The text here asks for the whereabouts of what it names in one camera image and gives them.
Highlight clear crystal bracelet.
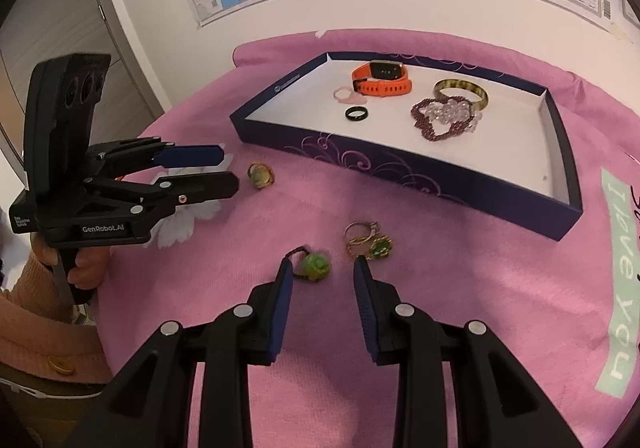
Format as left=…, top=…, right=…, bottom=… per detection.
left=432, top=97, right=485, bottom=131

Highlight gold ring with green gem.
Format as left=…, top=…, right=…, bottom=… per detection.
left=367, top=235, right=394, bottom=261

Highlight peach buttoned garment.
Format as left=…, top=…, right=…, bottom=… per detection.
left=0, top=313, right=113, bottom=386

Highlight brown striped bangle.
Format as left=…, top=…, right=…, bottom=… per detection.
left=433, top=79, right=488, bottom=110

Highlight dark blue cardboard box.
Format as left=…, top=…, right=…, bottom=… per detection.
left=229, top=51, right=585, bottom=242

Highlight green bead cord ring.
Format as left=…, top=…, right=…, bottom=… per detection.
left=285, top=246, right=332, bottom=284

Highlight purple bead bracelet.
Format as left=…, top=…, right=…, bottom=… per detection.
left=410, top=98, right=476, bottom=143

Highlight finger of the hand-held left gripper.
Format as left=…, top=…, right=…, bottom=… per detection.
left=82, top=171, right=241, bottom=229
left=87, top=138, right=226, bottom=175

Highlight person's left forearm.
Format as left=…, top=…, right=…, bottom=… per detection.
left=0, top=258, right=81, bottom=329

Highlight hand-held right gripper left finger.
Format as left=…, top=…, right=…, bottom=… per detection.
left=65, top=258, right=296, bottom=448

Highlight olive green trousers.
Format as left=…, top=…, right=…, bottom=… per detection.
left=0, top=368, right=108, bottom=448

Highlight orange smartwatch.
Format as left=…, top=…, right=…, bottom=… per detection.
left=350, top=59, right=413, bottom=98

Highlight pink translucent ring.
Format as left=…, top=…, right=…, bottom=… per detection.
left=333, top=86, right=368, bottom=105

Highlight gold ring with green stone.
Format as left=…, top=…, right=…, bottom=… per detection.
left=246, top=162, right=276, bottom=190

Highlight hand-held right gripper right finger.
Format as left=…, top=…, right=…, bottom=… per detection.
left=352, top=258, right=583, bottom=448

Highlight person's left hand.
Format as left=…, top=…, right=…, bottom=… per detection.
left=30, top=232, right=113, bottom=290

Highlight pink floral cloth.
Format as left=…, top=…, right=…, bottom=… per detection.
left=95, top=28, right=640, bottom=448

